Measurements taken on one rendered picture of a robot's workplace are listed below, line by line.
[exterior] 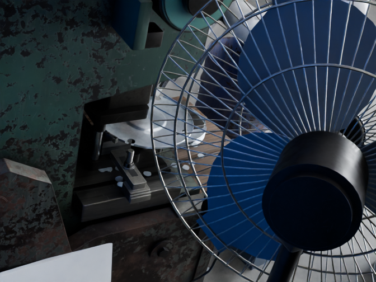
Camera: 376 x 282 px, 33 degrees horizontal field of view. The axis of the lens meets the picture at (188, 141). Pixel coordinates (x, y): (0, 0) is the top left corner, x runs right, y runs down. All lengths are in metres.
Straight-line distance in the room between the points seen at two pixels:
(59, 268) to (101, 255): 0.12
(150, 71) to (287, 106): 0.63
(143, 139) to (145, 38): 0.52
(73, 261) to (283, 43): 0.98
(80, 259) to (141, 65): 0.55
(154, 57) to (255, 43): 0.62
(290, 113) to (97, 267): 0.99
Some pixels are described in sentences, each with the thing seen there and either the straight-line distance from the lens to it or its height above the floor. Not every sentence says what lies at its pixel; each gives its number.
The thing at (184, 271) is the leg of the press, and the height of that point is 0.36.
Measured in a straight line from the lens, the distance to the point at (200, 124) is 1.92.
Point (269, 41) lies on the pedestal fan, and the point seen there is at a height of 1.45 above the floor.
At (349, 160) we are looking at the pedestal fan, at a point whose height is 1.37.
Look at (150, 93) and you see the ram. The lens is 1.73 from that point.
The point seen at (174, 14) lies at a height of 1.29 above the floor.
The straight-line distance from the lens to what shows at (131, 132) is 1.81.
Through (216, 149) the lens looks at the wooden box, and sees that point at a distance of 2.59.
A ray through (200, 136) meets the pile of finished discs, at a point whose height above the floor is 0.38.
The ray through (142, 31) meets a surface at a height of 1.24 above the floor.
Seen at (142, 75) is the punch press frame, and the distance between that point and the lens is 1.52.
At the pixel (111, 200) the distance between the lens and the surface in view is 1.70.
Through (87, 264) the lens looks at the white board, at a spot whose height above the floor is 0.54.
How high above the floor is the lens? 1.83
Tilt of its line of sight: 35 degrees down
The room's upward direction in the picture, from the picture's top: 14 degrees clockwise
